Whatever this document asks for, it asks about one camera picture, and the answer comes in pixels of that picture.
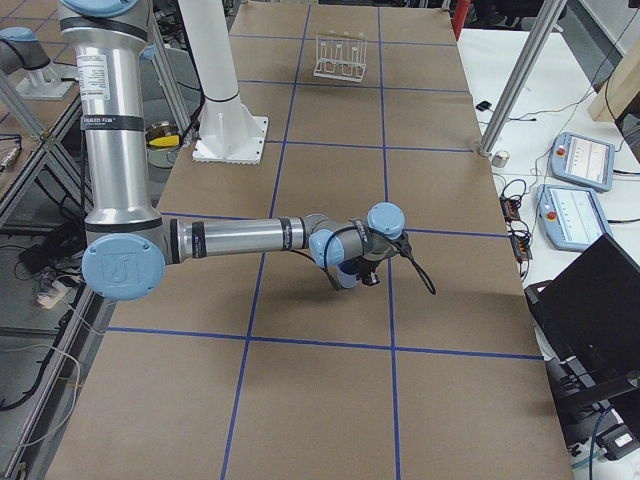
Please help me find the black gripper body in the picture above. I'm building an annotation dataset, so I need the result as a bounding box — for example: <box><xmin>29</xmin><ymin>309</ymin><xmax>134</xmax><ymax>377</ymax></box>
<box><xmin>349</xmin><ymin>246</ymin><xmax>395</xmax><ymax>280</ymax></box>

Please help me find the light blue plastic cup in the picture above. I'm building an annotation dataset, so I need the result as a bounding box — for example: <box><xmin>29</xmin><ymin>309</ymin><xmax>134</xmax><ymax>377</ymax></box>
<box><xmin>336</xmin><ymin>266</ymin><xmax>358</xmax><ymax>289</ymax></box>

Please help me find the usb hub with orange plugs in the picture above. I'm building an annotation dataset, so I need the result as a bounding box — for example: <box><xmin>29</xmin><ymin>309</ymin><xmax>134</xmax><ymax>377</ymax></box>
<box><xmin>500</xmin><ymin>197</ymin><xmax>521</xmax><ymax>223</ymax></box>

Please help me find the small silver metal cylinder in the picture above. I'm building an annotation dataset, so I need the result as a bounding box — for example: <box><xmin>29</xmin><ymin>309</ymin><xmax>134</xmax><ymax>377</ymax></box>
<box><xmin>491</xmin><ymin>150</ymin><xmax>510</xmax><ymax>168</ymax></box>

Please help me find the small black sensor puck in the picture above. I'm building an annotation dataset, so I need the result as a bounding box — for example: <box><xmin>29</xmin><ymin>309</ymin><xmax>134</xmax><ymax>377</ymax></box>
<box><xmin>475</xmin><ymin>101</ymin><xmax>492</xmax><ymax>111</ymax></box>

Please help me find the teach pendant near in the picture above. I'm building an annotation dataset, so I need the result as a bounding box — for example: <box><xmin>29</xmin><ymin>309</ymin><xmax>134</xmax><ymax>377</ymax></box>
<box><xmin>536</xmin><ymin>184</ymin><xmax>612</xmax><ymax>252</ymax></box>

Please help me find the teach pendant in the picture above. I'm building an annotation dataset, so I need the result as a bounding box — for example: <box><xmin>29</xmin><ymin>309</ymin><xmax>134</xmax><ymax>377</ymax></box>
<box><xmin>549</xmin><ymin>132</ymin><xmax>615</xmax><ymax>192</ymax></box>
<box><xmin>536</xmin><ymin>184</ymin><xmax>612</xmax><ymax>252</ymax></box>

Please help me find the black computer monitor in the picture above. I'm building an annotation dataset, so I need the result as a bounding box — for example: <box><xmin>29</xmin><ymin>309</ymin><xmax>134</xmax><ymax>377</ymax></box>
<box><xmin>525</xmin><ymin>234</ymin><xmax>639</xmax><ymax>386</ymax></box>

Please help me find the teach pendant far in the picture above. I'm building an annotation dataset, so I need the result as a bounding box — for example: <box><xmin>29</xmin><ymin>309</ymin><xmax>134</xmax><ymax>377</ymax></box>
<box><xmin>549</xmin><ymin>132</ymin><xmax>615</xmax><ymax>192</ymax></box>

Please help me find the steel bowl with yellow item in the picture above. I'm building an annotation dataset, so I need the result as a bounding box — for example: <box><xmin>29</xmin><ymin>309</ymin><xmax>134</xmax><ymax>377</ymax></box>
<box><xmin>145</xmin><ymin>121</ymin><xmax>181</xmax><ymax>169</ymax></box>

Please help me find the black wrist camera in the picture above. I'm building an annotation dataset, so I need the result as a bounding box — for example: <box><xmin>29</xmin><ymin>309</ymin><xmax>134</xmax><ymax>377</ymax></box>
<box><xmin>360</xmin><ymin>271</ymin><xmax>380</xmax><ymax>286</ymax></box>

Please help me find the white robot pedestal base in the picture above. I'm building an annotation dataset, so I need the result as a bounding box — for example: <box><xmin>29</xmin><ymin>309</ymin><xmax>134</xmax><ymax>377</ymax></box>
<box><xmin>179</xmin><ymin>1</ymin><xmax>269</xmax><ymax>165</ymax></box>

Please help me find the white wire cup holder rack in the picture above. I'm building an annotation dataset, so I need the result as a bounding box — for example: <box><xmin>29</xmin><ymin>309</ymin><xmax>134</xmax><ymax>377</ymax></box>
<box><xmin>313</xmin><ymin>31</ymin><xmax>368</xmax><ymax>83</ymax></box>

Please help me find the aluminium frame post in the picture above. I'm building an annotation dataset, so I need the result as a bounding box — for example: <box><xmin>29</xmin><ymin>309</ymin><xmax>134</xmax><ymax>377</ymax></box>
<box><xmin>477</xmin><ymin>0</ymin><xmax>567</xmax><ymax>157</ymax></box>

